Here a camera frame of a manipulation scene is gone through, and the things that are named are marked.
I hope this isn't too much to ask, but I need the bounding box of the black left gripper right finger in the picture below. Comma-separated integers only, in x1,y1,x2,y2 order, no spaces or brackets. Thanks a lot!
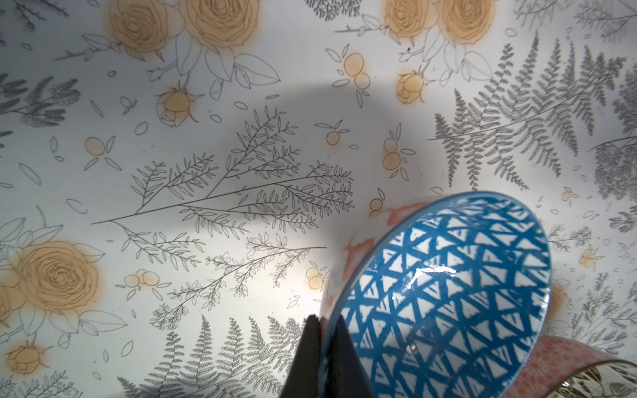
325,316,374,398

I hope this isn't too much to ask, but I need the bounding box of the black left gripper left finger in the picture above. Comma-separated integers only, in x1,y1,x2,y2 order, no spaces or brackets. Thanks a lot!
280,315,321,398

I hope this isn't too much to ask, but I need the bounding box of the blue dotted pattern bowl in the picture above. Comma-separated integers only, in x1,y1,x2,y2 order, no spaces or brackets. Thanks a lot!
319,192,552,397

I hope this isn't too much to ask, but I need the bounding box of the red blue floral bowl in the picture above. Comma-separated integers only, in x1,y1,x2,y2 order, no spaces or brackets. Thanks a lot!
504,336,628,398

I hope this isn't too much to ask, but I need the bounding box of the floral table mat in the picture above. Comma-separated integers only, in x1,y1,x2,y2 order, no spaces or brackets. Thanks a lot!
1,1,636,397

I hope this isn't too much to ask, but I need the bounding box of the black white floral bowl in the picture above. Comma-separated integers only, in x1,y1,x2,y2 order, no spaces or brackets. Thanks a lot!
549,361,636,398

